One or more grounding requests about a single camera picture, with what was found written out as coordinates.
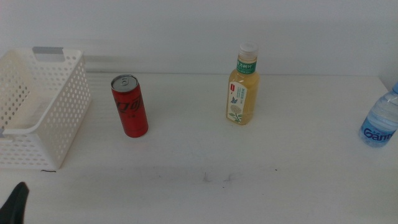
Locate red soda can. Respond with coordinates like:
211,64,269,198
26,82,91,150
110,74,149,139

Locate yellow tea bottle white cap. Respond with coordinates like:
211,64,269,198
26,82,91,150
225,41,262,126

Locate clear water bottle blue label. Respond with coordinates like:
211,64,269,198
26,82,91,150
358,82,398,148

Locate white perforated plastic basket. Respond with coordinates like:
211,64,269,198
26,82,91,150
0,46,93,170

